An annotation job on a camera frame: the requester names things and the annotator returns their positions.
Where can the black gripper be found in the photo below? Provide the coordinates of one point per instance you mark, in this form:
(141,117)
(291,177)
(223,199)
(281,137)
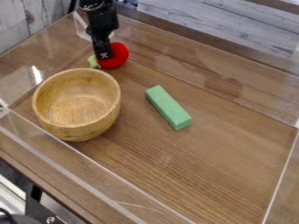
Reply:
(102,12)

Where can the red plush tomato green stem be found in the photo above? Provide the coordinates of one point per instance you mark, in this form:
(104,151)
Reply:
(118,59)

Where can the wooden bowl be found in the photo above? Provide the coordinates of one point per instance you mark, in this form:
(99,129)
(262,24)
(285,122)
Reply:
(76,103)

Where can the green rectangular block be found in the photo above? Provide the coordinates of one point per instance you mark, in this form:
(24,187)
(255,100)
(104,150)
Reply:
(169,107)

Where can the clear acrylic tray walls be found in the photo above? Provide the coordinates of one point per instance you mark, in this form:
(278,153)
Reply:
(183,138)

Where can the black metal table bracket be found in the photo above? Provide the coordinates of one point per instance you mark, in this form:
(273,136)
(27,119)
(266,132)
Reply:
(36,210)

